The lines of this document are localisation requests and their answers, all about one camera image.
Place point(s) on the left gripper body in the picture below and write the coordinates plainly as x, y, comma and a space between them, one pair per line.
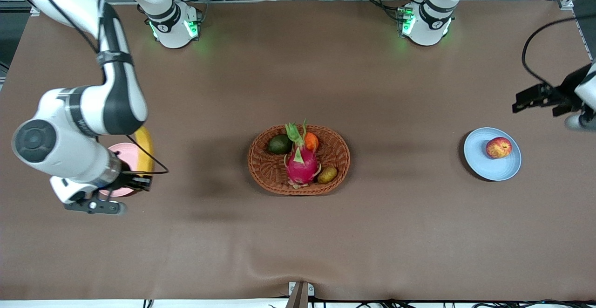
568, 88

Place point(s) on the yellow banana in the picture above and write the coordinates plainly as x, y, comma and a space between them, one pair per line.
144, 147

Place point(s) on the red yellow apple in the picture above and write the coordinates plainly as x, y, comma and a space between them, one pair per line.
498, 148

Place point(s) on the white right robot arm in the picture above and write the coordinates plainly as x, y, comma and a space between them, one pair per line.
84, 112

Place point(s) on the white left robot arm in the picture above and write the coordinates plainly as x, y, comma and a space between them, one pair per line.
433, 14

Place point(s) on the pink round plate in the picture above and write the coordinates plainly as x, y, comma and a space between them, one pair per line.
122, 152

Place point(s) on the light blue round plate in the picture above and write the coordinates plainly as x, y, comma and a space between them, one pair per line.
493, 166

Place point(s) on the dark green avocado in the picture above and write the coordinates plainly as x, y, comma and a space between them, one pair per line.
279, 145

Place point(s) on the pink dragon fruit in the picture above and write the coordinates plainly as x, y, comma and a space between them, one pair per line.
301, 166

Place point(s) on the orange fruit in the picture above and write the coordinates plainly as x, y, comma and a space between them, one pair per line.
312, 141

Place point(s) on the brown wicker basket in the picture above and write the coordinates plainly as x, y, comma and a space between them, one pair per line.
337, 159

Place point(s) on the metal table edge bracket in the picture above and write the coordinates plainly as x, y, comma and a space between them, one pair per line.
300, 295

